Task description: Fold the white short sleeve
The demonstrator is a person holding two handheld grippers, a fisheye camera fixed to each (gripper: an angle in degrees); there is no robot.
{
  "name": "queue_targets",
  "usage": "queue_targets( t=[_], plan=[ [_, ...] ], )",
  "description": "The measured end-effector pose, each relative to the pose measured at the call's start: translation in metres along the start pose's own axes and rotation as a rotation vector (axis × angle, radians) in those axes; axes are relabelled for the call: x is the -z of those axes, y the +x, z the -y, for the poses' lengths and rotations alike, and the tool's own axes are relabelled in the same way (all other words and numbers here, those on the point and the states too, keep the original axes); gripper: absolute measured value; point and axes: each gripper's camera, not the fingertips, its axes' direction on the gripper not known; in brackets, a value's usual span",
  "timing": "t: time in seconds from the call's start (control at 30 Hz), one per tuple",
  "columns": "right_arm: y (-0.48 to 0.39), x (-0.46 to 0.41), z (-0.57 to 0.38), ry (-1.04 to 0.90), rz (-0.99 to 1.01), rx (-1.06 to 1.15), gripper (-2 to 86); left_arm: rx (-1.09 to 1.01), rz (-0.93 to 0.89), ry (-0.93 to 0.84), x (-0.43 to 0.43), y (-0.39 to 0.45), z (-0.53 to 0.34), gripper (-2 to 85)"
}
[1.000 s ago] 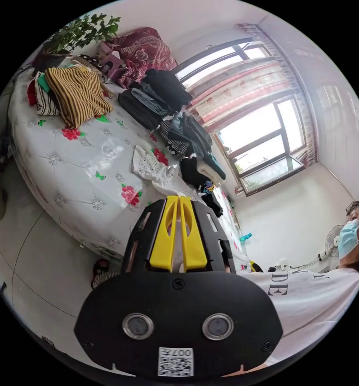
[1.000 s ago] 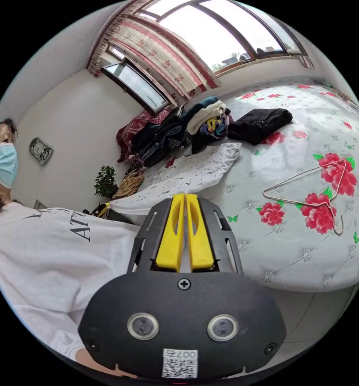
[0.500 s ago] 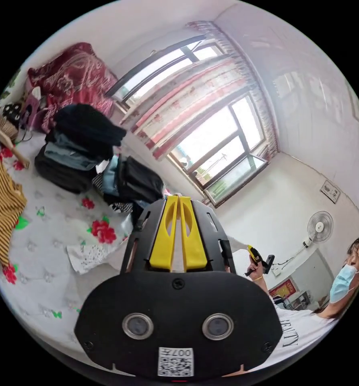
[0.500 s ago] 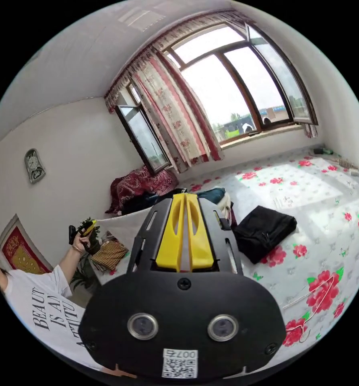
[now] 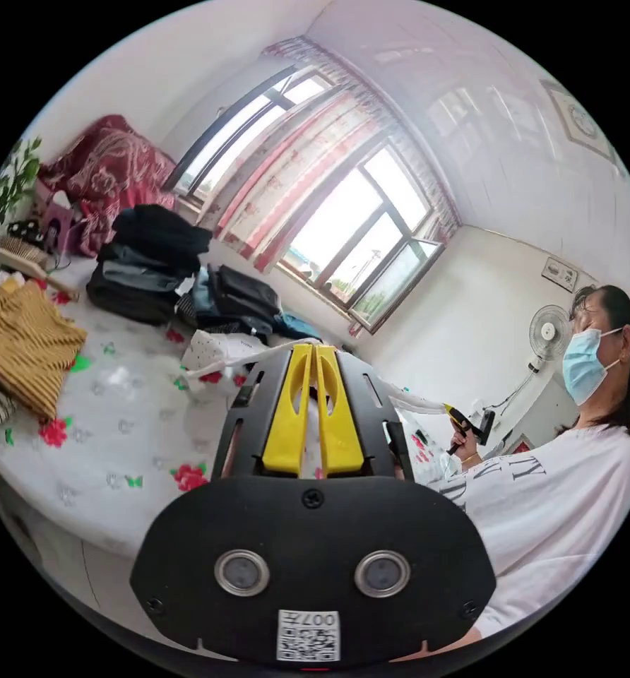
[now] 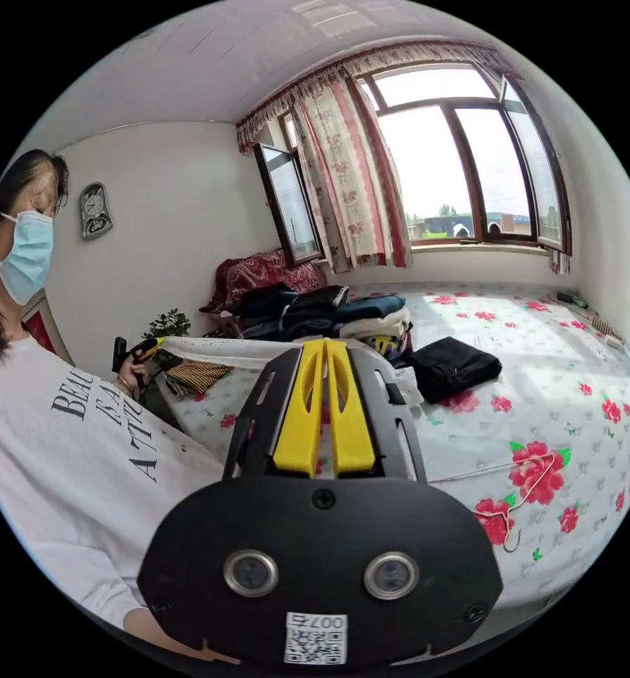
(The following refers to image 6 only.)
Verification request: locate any red patterned rolled blanket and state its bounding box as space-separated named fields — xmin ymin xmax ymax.
xmin=199 ymin=249 xmax=328 ymax=319

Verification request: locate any person's left hand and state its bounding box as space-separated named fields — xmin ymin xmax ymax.
xmin=111 ymin=355 xmax=148 ymax=397

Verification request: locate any red floral curtain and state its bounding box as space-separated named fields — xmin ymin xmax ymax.
xmin=234 ymin=42 xmax=572 ymax=276

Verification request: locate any wire clothes hanger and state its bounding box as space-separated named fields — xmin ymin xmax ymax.
xmin=430 ymin=451 xmax=557 ymax=553

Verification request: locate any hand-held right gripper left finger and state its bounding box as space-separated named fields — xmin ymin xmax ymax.
xmin=272 ymin=339 xmax=327 ymax=477

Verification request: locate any brown framed window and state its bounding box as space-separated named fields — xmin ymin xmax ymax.
xmin=253 ymin=58 xmax=573 ymax=267

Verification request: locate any person's right forearm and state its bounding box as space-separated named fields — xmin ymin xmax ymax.
xmin=123 ymin=607 xmax=242 ymax=667

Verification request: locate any white short sleeve shirt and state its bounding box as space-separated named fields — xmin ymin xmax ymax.
xmin=161 ymin=334 xmax=425 ymax=407

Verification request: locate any person's body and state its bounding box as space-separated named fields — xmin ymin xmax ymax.
xmin=0 ymin=149 xmax=242 ymax=629

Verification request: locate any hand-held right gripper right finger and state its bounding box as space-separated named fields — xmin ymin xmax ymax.
xmin=326 ymin=339 xmax=376 ymax=475

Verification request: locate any silver wall clock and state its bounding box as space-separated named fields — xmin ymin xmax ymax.
xmin=78 ymin=182 xmax=114 ymax=242

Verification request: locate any striped garment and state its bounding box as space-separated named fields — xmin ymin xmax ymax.
xmin=164 ymin=359 xmax=233 ymax=397

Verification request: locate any black folded garment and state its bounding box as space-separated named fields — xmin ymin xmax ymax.
xmin=405 ymin=335 xmax=504 ymax=405

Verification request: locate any green potted plant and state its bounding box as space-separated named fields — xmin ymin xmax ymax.
xmin=142 ymin=309 xmax=193 ymax=367

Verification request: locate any pile of clothes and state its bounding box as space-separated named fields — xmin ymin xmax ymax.
xmin=239 ymin=285 xmax=415 ymax=367

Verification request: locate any bed with floral sheet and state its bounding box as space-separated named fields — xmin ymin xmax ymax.
xmin=155 ymin=280 xmax=630 ymax=610

